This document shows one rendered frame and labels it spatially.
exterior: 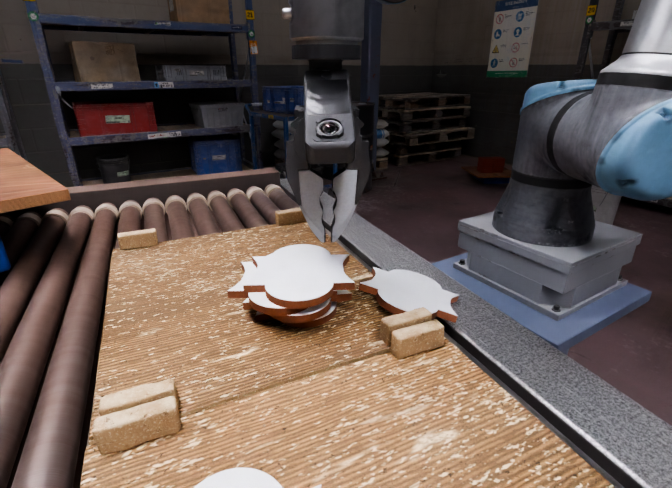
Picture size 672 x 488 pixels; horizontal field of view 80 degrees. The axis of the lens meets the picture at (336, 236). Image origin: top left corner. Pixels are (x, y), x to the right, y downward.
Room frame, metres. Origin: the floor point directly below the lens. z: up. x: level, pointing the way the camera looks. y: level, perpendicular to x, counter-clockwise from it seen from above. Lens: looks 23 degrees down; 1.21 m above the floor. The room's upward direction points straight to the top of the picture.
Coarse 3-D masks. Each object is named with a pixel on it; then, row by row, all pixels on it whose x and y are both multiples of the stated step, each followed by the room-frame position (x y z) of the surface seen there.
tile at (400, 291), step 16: (384, 272) 0.50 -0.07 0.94; (400, 272) 0.52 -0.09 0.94; (368, 288) 0.45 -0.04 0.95; (384, 288) 0.45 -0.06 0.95; (400, 288) 0.46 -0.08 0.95; (416, 288) 0.47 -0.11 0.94; (432, 288) 0.48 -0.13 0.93; (384, 304) 0.41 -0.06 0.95; (400, 304) 0.41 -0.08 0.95; (416, 304) 0.42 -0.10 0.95; (432, 304) 0.43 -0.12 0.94; (448, 304) 0.44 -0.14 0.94; (448, 320) 0.41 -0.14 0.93
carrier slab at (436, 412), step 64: (320, 384) 0.30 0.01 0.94; (384, 384) 0.30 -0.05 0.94; (448, 384) 0.30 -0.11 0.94; (128, 448) 0.23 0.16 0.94; (192, 448) 0.23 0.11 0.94; (256, 448) 0.23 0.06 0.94; (320, 448) 0.23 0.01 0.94; (384, 448) 0.23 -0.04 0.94; (448, 448) 0.23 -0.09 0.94; (512, 448) 0.23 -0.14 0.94
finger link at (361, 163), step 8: (368, 144) 0.43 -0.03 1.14; (360, 152) 0.43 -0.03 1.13; (368, 152) 0.43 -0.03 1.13; (360, 160) 0.43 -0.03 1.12; (368, 160) 0.43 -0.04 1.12; (352, 168) 0.43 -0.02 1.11; (360, 168) 0.43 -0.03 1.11; (368, 168) 0.43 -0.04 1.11; (360, 176) 0.43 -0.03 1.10; (368, 176) 0.43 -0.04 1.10; (360, 184) 0.43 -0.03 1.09; (360, 192) 0.43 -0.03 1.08
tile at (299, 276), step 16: (272, 256) 0.46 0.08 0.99; (288, 256) 0.46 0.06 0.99; (304, 256) 0.46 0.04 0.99; (320, 256) 0.46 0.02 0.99; (336, 256) 0.46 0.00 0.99; (256, 272) 0.42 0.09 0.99; (272, 272) 0.42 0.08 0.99; (288, 272) 0.42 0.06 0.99; (304, 272) 0.42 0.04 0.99; (320, 272) 0.42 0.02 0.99; (336, 272) 0.42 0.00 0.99; (256, 288) 0.39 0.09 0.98; (272, 288) 0.38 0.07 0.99; (288, 288) 0.38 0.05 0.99; (304, 288) 0.38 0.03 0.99; (320, 288) 0.38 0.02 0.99; (336, 288) 0.40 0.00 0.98; (352, 288) 0.40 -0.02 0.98; (288, 304) 0.36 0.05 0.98; (304, 304) 0.36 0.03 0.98
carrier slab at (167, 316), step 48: (192, 240) 0.64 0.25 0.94; (240, 240) 0.64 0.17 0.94; (288, 240) 0.64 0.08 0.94; (144, 288) 0.47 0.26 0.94; (192, 288) 0.47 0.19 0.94; (144, 336) 0.37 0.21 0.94; (192, 336) 0.37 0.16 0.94; (240, 336) 0.37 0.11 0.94; (288, 336) 0.37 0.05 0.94; (336, 336) 0.37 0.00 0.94; (96, 384) 0.30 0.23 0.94; (192, 384) 0.30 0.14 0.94; (240, 384) 0.30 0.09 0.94
